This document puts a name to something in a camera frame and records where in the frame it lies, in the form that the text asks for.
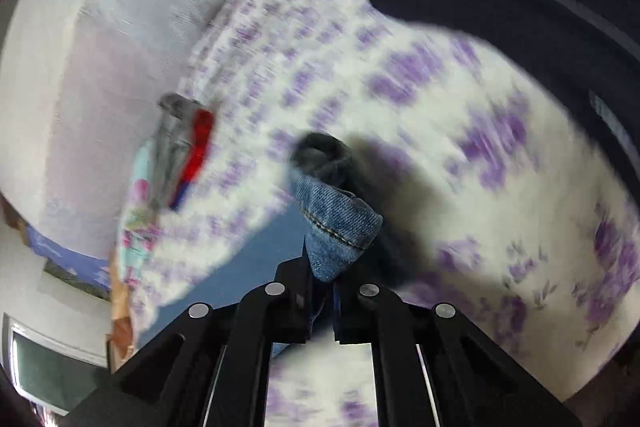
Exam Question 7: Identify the blue patterned board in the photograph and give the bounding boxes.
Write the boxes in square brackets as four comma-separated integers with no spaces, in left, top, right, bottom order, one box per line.
[26,225,111,291]

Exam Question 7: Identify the orange brown quilt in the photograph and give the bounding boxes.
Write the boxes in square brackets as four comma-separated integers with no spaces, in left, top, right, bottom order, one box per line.
[105,251,134,373]

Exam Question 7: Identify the folded floral teal blanket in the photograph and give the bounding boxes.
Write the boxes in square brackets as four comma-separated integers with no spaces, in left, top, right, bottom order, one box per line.
[116,139,157,289]

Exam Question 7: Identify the folded grey sweatpants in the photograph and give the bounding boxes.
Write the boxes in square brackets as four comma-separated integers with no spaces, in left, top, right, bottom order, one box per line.
[150,93,204,211]

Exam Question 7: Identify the blue denim jeans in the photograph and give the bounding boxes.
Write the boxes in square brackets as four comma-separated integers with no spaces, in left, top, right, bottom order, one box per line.
[288,132,384,283]

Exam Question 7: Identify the folded red blue garment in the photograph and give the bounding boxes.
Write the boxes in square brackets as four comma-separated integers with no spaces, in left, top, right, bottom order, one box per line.
[169,109,215,211]

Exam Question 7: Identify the framed window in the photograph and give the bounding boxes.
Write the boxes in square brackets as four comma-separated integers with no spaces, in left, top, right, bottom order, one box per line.
[1,313,110,416]

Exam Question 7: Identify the white lace headboard cover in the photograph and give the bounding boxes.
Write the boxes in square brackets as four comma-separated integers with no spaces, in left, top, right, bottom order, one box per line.
[1,0,226,258]

